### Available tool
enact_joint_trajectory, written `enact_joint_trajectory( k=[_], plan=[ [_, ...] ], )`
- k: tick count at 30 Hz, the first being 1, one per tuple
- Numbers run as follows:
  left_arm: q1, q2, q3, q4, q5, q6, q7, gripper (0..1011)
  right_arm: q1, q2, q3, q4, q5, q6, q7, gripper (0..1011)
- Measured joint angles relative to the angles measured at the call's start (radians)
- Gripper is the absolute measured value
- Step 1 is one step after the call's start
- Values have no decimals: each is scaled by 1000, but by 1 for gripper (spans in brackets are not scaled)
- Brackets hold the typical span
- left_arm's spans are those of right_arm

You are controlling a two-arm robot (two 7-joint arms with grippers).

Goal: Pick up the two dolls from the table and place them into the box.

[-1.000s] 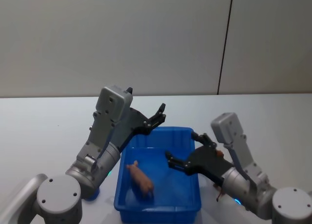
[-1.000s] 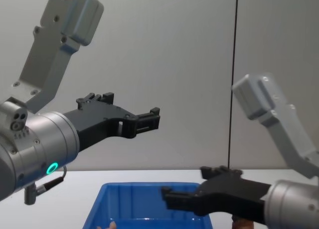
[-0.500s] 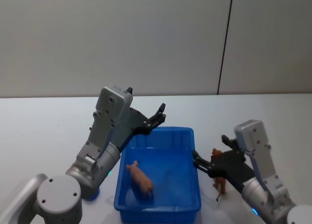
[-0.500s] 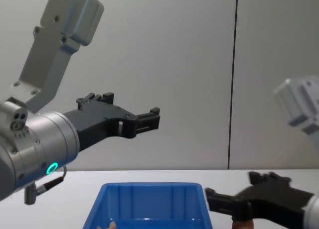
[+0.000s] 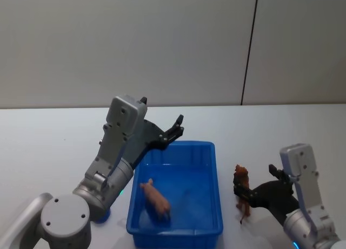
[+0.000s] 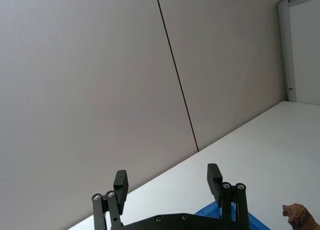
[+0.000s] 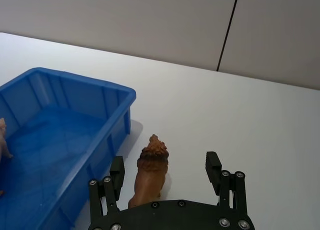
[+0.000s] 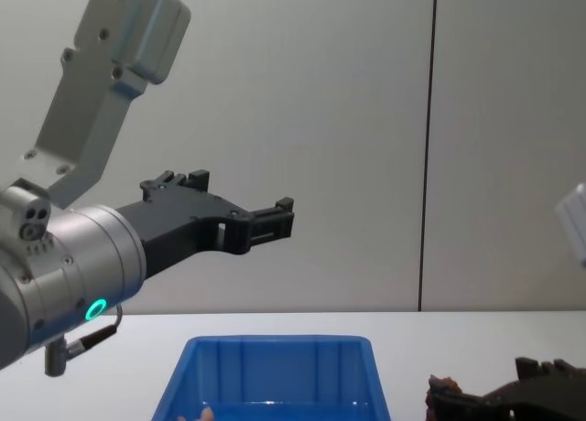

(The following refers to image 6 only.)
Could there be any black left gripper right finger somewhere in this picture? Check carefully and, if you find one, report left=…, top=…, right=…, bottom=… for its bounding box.
left=207, top=163, right=250, bottom=230

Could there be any white door panel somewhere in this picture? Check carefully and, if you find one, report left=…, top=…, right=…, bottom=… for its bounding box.
left=287, top=0, right=320, bottom=106

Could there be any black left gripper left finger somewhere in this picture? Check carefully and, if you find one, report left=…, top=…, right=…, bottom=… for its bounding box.
left=91, top=169, right=130, bottom=230

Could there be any pale grey door frame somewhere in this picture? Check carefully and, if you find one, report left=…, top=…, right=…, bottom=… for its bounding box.
left=276, top=0, right=320, bottom=104

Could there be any brown lion toy figure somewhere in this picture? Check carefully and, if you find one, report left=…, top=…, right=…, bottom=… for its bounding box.
left=282, top=202, right=320, bottom=230

